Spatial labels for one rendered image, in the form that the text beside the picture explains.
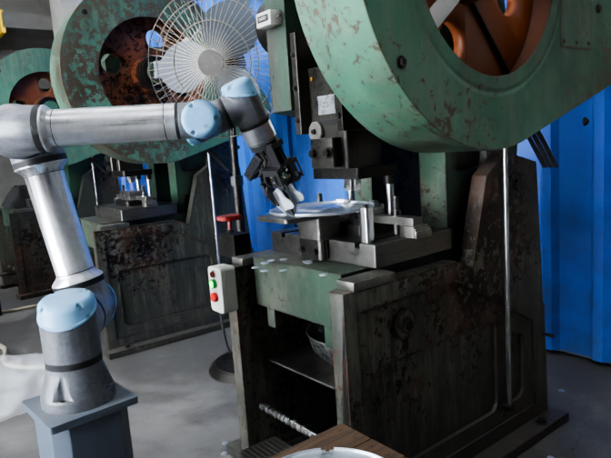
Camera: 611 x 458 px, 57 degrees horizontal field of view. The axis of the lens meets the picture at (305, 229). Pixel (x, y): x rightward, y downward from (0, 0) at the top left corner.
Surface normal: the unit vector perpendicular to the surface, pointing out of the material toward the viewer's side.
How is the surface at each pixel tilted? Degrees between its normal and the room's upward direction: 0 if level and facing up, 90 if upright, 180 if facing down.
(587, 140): 90
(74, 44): 90
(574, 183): 90
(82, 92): 90
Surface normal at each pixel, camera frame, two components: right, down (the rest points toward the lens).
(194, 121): 0.11, 0.15
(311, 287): -0.78, 0.15
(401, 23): 0.62, 0.07
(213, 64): -0.19, 0.26
